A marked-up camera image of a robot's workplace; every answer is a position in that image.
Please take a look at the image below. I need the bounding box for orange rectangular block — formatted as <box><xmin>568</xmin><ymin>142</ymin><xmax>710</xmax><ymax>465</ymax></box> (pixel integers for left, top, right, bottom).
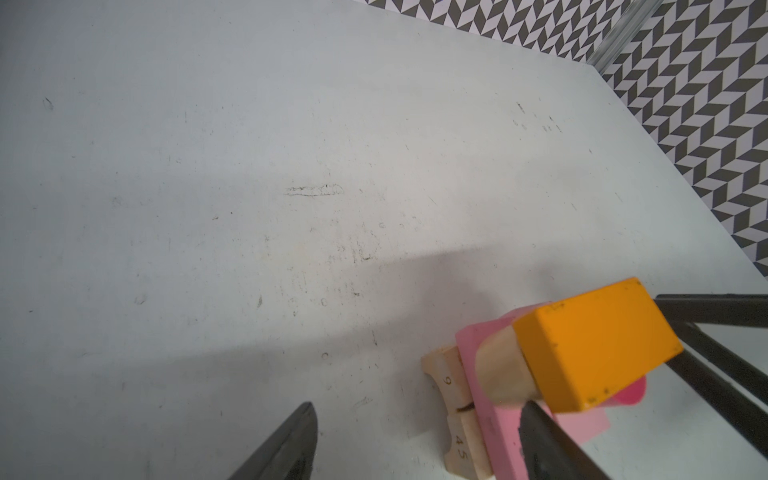
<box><xmin>512</xmin><ymin>277</ymin><xmax>684</xmax><ymax>414</ymax></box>

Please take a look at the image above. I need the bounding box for pink rectangular block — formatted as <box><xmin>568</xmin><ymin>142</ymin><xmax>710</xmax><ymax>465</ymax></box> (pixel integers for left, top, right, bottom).
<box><xmin>455</xmin><ymin>305</ymin><xmax>610</xmax><ymax>479</ymax></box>

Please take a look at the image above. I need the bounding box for magenta cylinder block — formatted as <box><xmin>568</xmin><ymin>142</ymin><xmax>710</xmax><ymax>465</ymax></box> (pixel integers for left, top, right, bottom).
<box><xmin>601</xmin><ymin>376</ymin><xmax>647</xmax><ymax>408</ymax></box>

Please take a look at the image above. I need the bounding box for natural wood cylinder block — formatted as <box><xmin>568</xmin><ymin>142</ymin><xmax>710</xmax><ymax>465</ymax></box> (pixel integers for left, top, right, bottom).
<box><xmin>475</xmin><ymin>325</ymin><xmax>543</xmax><ymax>408</ymax></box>

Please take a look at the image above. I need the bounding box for natural wood arch block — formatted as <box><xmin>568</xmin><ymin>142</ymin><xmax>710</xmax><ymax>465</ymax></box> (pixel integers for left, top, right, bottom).
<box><xmin>421</xmin><ymin>345</ymin><xmax>493</xmax><ymax>480</ymax></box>

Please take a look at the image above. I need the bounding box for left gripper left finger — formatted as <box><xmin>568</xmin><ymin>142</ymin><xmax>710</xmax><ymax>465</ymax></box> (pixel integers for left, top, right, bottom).
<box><xmin>229</xmin><ymin>402</ymin><xmax>318</xmax><ymax>480</ymax></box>

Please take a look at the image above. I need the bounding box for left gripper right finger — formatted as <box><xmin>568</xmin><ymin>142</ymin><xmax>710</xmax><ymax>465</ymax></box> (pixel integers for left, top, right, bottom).
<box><xmin>518</xmin><ymin>401</ymin><xmax>609</xmax><ymax>480</ymax></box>

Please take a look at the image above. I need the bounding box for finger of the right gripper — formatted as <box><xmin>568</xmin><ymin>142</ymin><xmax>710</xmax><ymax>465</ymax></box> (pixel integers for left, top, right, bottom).
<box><xmin>666</xmin><ymin>322</ymin><xmax>767</xmax><ymax>456</ymax></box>
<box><xmin>655</xmin><ymin>294</ymin><xmax>768</xmax><ymax>328</ymax></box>

